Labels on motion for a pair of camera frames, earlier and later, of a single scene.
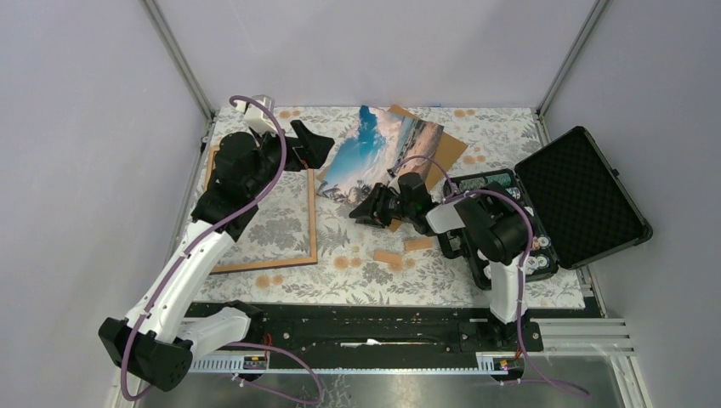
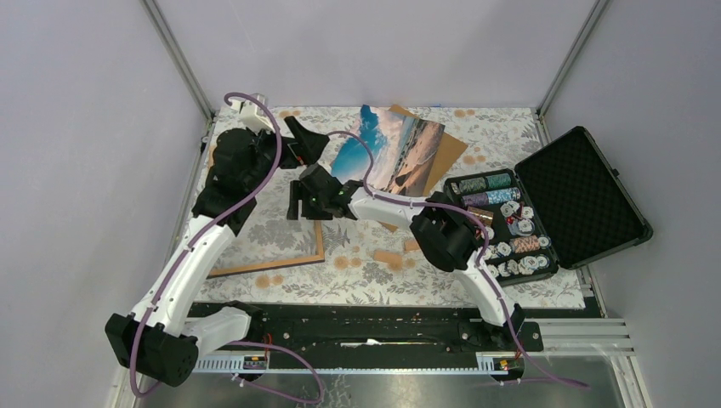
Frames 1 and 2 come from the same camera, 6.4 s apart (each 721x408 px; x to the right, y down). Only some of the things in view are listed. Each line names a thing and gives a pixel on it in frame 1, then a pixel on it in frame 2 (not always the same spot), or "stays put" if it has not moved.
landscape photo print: (377, 145) stays put
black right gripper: (368, 212) to (298, 191)
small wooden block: (387, 256) stays put
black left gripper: (314, 151) stays put
